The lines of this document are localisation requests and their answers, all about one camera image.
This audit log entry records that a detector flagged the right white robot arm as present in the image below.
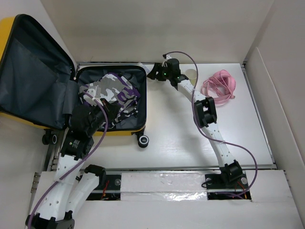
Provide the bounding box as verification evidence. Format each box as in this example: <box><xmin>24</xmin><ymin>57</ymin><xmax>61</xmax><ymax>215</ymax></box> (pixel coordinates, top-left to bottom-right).
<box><xmin>147</xmin><ymin>58</ymin><xmax>243</xmax><ymax>189</ymax></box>

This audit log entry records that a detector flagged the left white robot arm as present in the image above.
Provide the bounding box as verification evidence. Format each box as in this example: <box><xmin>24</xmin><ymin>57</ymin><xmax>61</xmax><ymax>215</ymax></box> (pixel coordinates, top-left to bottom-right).
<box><xmin>25</xmin><ymin>99</ymin><xmax>120</xmax><ymax>229</ymax></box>

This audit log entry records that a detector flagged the white spray bottle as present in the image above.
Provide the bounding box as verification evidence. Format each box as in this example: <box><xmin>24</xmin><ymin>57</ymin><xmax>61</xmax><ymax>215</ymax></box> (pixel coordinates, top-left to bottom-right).
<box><xmin>137</xmin><ymin>62</ymin><xmax>152</xmax><ymax>76</ymax></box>

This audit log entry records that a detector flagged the yellow hard-shell suitcase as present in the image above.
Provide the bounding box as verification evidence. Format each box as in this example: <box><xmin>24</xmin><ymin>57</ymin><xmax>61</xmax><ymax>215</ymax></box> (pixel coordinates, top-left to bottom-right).
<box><xmin>0</xmin><ymin>14</ymin><xmax>149</xmax><ymax>148</ymax></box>

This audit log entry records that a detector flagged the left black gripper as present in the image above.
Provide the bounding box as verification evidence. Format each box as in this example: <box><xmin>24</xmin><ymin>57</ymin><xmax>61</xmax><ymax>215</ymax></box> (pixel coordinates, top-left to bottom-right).
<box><xmin>87</xmin><ymin>98</ymin><xmax>121</xmax><ymax>136</ymax></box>

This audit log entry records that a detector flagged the yellow-green mug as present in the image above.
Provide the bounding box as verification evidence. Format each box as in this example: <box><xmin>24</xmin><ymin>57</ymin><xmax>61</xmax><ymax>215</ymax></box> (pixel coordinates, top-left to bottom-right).
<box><xmin>184</xmin><ymin>69</ymin><xmax>197</xmax><ymax>85</ymax></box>

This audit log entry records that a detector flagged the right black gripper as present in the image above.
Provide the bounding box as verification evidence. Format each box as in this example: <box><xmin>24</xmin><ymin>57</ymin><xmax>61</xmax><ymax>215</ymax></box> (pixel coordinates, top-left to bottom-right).
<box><xmin>146</xmin><ymin>62</ymin><xmax>172</xmax><ymax>82</ymax></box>

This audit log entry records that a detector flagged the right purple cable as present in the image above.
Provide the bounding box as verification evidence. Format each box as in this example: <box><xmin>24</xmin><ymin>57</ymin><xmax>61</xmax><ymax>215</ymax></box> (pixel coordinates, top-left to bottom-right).
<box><xmin>166</xmin><ymin>51</ymin><xmax>258</xmax><ymax>200</ymax></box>

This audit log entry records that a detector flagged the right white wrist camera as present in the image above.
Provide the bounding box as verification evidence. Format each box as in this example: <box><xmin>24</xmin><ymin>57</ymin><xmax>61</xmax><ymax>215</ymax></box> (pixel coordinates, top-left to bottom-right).
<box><xmin>163</xmin><ymin>54</ymin><xmax>172</xmax><ymax>62</ymax></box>

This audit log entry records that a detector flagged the purple camouflage cloth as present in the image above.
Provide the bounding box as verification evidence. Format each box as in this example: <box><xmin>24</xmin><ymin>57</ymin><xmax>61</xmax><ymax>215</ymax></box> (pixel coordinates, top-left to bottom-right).
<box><xmin>79</xmin><ymin>73</ymin><xmax>141</xmax><ymax>128</ymax></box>

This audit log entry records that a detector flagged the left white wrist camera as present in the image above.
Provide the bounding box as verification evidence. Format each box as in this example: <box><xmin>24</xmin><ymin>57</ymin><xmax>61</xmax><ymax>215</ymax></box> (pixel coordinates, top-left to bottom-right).
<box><xmin>83</xmin><ymin>86</ymin><xmax>105</xmax><ymax>106</ymax></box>

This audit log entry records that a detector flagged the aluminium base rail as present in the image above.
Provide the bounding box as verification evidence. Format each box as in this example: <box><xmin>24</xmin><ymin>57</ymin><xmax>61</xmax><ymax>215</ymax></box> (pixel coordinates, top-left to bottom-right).
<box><xmin>45</xmin><ymin>164</ymin><xmax>277</xmax><ymax>198</ymax></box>

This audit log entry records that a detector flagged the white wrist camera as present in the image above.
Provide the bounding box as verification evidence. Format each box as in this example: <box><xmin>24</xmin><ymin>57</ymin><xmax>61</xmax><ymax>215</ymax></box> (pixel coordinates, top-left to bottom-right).
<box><xmin>163</xmin><ymin>54</ymin><xmax>172</xmax><ymax>62</ymax></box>
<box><xmin>83</xmin><ymin>86</ymin><xmax>105</xmax><ymax>106</ymax></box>

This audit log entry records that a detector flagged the pink cable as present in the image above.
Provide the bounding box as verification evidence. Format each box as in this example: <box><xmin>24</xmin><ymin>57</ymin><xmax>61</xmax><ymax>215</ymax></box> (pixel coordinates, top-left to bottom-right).
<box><xmin>201</xmin><ymin>69</ymin><xmax>236</xmax><ymax>106</ymax></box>

